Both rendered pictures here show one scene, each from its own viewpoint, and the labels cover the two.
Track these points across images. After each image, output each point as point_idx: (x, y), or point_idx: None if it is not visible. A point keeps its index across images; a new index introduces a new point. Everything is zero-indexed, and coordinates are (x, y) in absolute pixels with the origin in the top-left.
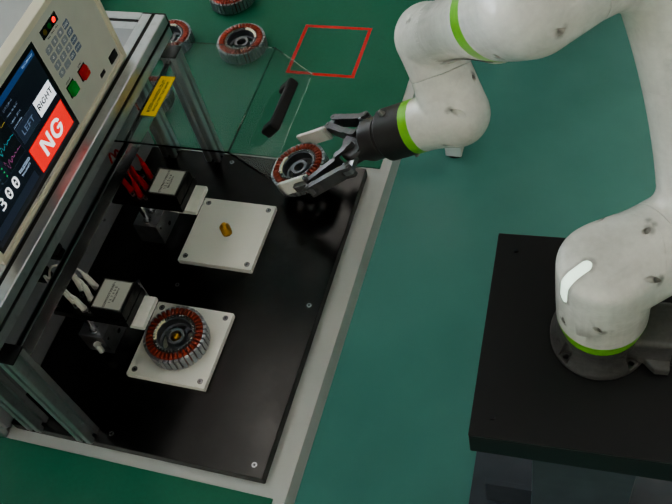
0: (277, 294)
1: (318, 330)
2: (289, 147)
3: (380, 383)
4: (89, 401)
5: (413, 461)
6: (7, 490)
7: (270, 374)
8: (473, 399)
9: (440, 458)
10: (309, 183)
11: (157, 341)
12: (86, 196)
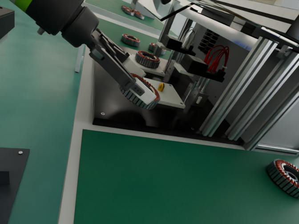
0: None
1: (93, 64)
2: (167, 148)
3: None
4: (162, 62)
5: (49, 195)
6: (165, 58)
7: None
8: (10, 12)
9: (34, 198)
10: (123, 51)
11: (152, 56)
12: (225, 78)
